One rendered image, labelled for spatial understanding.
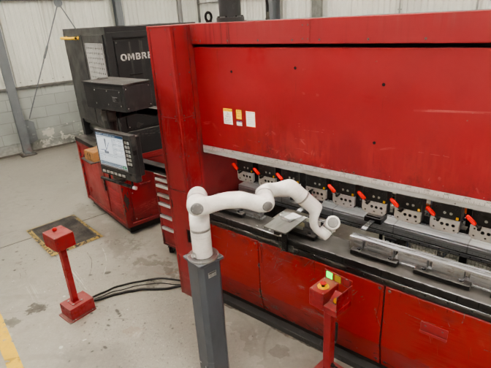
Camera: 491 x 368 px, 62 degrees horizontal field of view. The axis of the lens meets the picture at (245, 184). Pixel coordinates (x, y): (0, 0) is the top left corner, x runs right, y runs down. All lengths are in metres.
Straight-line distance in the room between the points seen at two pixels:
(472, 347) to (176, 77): 2.50
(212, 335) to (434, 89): 1.92
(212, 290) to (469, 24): 1.94
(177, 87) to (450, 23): 1.78
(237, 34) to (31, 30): 6.78
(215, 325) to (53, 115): 7.32
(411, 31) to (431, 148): 0.61
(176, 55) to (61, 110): 6.58
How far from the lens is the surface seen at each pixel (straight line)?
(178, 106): 3.09
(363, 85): 2.44
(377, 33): 2.37
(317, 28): 2.52
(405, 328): 2.83
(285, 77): 2.69
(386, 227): 2.97
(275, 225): 2.82
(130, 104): 3.01
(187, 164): 3.22
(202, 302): 2.62
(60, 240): 3.58
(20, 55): 9.22
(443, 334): 2.75
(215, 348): 2.87
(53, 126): 9.47
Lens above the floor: 2.33
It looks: 22 degrees down
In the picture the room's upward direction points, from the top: 3 degrees counter-clockwise
